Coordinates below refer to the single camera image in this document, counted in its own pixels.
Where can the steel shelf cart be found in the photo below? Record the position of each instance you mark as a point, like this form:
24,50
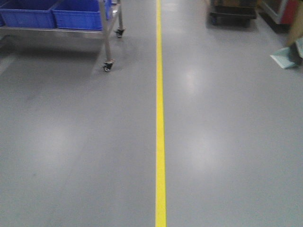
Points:
104,34

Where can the blue bin on cart right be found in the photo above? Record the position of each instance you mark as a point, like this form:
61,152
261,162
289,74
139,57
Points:
78,14

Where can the blue bin on cart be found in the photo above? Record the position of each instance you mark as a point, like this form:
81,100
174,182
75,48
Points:
78,14
29,13

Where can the black platform trolley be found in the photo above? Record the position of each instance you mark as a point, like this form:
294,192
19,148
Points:
243,10

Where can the teal dustpan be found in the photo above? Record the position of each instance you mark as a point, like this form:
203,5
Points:
287,57

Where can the blue bin on cart left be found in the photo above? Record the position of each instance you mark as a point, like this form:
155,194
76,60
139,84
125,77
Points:
29,13

